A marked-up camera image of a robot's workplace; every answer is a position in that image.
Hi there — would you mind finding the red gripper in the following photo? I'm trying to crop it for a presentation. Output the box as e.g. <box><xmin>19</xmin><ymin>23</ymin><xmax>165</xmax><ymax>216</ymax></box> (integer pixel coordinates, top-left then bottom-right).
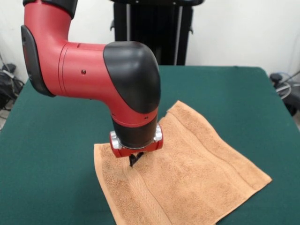
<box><xmin>109</xmin><ymin>123</ymin><xmax>164</xmax><ymax>168</ymax></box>

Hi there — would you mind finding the tan terry towel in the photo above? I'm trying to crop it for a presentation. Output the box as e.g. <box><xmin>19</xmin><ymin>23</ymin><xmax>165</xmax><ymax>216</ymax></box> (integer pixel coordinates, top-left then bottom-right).
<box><xmin>93</xmin><ymin>100</ymin><xmax>273</xmax><ymax>225</ymax></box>

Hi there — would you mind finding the dark green table cloth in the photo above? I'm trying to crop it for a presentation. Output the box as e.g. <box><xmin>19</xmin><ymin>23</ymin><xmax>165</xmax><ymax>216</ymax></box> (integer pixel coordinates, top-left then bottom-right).
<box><xmin>0</xmin><ymin>63</ymin><xmax>300</xmax><ymax>225</ymax></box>

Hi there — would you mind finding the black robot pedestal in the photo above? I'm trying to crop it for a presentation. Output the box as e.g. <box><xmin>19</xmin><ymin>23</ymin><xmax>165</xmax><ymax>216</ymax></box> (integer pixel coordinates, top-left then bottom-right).
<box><xmin>109</xmin><ymin>0</ymin><xmax>204</xmax><ymax>66</ymax></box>

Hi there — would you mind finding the black equipment base with cables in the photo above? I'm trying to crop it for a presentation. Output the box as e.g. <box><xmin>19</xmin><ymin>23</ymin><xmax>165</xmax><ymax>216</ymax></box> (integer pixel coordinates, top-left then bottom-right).
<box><xmin>0</xmin><ymin>63</ymin><xmax>25</xmax><ymax>111</ymax></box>

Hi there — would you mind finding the grey stand base with cables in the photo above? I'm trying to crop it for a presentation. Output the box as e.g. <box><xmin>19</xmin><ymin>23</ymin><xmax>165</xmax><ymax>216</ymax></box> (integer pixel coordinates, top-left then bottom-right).
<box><xmin>269</xmin><ymin>71</ymin><xmax>300</xmax><ymax>117</ymax></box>

